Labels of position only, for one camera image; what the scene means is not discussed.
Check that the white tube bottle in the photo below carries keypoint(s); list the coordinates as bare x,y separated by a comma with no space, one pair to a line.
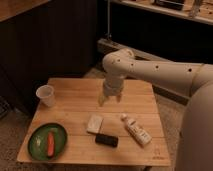
136,131

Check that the translucent plastic cup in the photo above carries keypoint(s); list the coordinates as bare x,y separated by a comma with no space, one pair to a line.
46,94

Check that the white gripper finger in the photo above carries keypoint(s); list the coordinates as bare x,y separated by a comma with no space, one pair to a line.
119,98
102,99

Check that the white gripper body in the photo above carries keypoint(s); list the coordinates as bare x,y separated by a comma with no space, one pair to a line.
112,89

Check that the wooden folding table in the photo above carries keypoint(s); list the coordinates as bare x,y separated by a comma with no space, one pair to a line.
77,100

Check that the metal vertical pole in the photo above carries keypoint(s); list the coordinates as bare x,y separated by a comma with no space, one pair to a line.
108,20

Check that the white rectangular sponge block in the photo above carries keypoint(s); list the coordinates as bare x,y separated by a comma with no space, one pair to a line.
94,124

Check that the wooden shelf with items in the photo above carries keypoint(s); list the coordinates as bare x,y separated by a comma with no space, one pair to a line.
195,10

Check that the orange carrot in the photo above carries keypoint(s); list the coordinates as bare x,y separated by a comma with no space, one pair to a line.
50,141

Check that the green plate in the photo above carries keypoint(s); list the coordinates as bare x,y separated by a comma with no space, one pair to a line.
37,144

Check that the black phone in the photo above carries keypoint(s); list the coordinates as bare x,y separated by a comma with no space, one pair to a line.
106,140

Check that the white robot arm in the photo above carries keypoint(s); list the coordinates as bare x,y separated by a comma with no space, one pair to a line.
191,80

